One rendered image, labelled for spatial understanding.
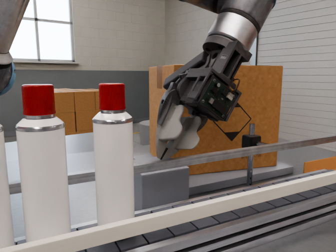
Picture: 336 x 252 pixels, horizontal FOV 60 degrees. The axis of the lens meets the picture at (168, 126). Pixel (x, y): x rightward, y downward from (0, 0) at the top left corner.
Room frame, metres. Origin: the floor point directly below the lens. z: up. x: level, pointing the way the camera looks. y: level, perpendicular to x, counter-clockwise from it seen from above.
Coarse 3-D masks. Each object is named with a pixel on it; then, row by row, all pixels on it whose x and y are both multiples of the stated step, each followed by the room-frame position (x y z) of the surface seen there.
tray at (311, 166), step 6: (306, 162) 0.74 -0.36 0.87; (312, 162) 0.75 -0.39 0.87; (318, 162) 0.76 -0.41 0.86; (324, 162) 0.77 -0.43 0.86; (330, 162) 0.78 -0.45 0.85; (306, 168) 0.74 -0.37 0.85; (312, 168) 0.75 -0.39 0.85; (318, 168) 0.76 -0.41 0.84; (324, 168) 0.77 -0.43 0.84; (330, 168) 0.78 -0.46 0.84
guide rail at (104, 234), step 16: (320, 176) 0.50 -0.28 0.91; (240, 192) 0.43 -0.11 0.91; (256, 192) 0.43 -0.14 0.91; (272, 192) 0.45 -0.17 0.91; (288, 192) 0.46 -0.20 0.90; (176, 208) 0.37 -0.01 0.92; (192, 208) 0.38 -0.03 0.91; (208, 208) 0.39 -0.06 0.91; (224, 208) 0.40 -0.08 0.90; (112, 224) 0.33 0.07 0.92; (128, 224) 0.33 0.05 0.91; (144, 224) 0.34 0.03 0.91; (160, 224) 0.35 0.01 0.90; (176, 224) 0.37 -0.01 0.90; (48, 240) 0.30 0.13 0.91; (64, 240) 0.30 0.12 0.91; (80, 240) 0.31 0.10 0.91; (96, 240) 0.32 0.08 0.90; (112, 240) 0.32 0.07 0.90
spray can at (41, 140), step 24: (24, 96) 0.31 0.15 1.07; (48, 96) 0.32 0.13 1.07; (24, 120) 0.31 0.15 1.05; (48, 120) 0.31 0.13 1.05; (24, 144) 0.30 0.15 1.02; (48, 144) 0.31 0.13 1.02; (24, 168) 0.30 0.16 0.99; (48, 168) 0.31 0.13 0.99; (24, 192) 0.31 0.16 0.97; (48, 192) 0.31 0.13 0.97; (24, 216) 0.31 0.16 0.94; (48, 216) 0.30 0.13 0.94
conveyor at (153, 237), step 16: (304, 176) 0.60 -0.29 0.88; (304, 192) 0.51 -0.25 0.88; (320, 192) 0.51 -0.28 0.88; (160, 208) 0.45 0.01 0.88; (240, 208) 0.45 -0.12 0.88; (256, 208) 0.45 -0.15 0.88; (272, 208) 0.45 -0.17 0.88; (96, 224) 0.39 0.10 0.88; (192, 224) 0.40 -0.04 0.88; (208, 224) 0.39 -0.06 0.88; (128, 240) 0.35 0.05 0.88; (144, 240) 0.35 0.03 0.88; (160, 240) 0.36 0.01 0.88
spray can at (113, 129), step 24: (120, 96) 0.37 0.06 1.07; (96, 120) 0.36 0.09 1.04; (120, 120) 0.35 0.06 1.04; (96, 144) 0.36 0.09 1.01; (120, 144) 0.35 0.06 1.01; (96, 168) 0.36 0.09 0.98; (120, 168) 0.35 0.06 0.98; (96, 192) 0.36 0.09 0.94; (120, 192) 0.35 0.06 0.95; (120, 216) 0.35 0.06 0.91
